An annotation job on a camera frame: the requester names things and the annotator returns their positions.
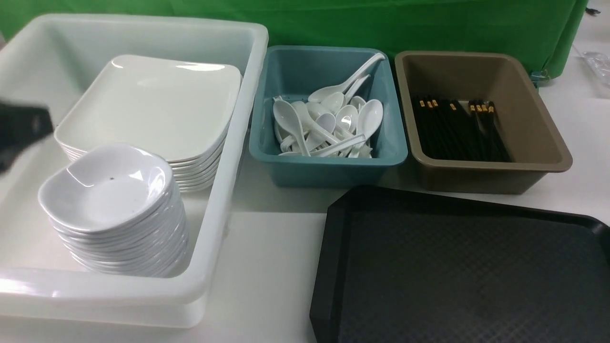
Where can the brown plastic bin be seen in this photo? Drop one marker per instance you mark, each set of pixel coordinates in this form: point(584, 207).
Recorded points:
point(525, 125)

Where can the pile of white spoons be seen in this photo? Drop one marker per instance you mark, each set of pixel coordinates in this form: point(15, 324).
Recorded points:
point(333, 121)

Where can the clear plastic wrap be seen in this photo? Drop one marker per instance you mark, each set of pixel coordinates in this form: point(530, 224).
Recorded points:
point(599, 63)

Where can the black serving tray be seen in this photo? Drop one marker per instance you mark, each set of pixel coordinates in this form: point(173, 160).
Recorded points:
point(409, 267)

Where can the teal plastic bin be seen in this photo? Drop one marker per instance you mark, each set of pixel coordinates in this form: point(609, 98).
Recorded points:
point(294, 72)

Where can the bundle of black chopsticks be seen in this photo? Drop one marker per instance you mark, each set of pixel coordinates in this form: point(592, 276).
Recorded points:
point(450, 130)

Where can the stack of white square plates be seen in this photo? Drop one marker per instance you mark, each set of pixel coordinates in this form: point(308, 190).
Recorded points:
point(197, 174)

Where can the large white plastic tub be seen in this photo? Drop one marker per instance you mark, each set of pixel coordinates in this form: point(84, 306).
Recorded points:
point(51, 62)

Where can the white square rice plate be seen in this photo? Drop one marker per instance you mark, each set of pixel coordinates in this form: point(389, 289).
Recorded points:
point(178, 110)

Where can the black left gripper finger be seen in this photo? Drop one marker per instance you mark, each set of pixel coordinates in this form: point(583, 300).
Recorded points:
point(21, 126)

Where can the stack of white bowls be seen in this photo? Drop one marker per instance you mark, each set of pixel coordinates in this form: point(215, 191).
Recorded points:
point(118, 210)

